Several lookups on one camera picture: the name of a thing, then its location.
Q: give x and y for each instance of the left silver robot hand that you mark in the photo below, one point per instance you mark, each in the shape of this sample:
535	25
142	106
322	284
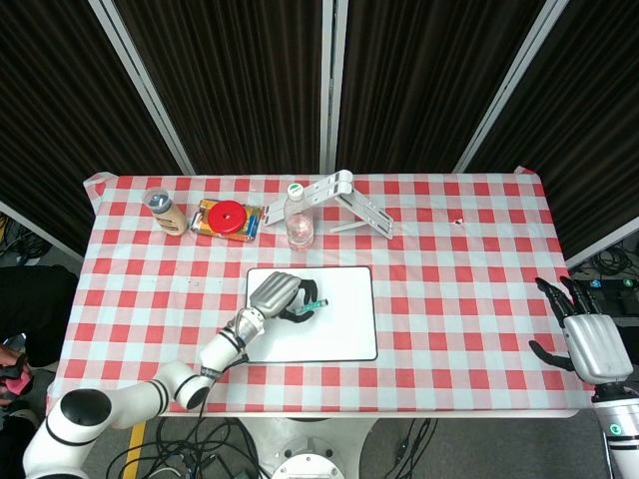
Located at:
279	297

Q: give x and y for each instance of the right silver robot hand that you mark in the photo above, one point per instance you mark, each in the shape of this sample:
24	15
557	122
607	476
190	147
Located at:
591	346

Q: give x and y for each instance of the green marker pen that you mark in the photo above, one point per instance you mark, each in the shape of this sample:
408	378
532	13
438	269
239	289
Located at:
315	305

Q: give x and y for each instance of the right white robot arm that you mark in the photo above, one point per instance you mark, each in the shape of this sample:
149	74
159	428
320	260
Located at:
619	431

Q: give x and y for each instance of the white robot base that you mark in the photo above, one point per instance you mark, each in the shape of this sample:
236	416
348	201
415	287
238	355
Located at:
304	449

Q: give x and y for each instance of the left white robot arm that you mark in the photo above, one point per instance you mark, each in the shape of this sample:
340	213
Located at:
150	384

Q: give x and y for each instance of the white drawing board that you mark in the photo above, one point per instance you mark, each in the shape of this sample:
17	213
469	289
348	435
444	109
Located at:
329	319

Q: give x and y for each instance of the red white checkered tablecloth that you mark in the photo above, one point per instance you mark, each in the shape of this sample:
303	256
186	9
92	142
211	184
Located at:
319	294

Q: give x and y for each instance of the clear plastic water bottle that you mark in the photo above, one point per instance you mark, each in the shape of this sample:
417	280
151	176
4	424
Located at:
298	219

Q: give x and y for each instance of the orange snack box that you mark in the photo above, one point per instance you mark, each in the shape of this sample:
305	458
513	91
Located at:
227	221

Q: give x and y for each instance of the red round lid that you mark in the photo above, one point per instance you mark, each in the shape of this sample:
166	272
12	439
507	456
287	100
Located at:
227	216

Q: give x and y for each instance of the white folding laptop stand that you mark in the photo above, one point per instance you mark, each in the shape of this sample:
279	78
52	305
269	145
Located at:
334	204

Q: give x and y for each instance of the beige drink bottle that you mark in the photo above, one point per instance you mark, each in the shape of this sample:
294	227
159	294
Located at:
166	212

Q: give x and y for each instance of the dark folding screen panel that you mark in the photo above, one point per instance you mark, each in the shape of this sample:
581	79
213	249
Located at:
319	85

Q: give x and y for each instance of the person's hand with red object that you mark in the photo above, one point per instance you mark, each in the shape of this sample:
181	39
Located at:
12	371

